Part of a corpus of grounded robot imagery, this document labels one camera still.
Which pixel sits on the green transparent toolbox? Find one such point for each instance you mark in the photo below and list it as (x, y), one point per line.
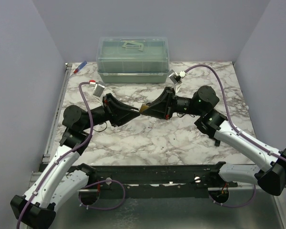
(133, 59)

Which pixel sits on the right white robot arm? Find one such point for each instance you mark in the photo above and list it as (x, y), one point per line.
(269, 168)

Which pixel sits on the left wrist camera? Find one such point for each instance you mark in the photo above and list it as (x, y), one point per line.
(98, 88)

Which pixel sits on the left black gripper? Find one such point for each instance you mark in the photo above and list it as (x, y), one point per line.
(118, 112)

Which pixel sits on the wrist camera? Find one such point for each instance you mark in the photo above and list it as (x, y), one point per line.
(176, 78)
(98, 88)

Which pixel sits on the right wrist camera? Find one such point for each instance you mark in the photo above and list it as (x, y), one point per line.
(176, 78)

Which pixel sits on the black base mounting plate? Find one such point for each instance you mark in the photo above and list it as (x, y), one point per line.
(177, 181)

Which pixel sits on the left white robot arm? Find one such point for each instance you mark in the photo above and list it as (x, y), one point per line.
(38, 206)

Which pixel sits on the blue red screwdriver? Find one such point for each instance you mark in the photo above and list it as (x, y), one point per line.
(80, 67)

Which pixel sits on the small brass padlock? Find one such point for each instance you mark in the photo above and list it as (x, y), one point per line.
(143, 108)

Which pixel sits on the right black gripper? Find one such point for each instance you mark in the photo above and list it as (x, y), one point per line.
(163, 107)

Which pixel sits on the aluminium rail left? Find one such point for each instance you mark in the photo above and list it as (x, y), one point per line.
(53, 85)

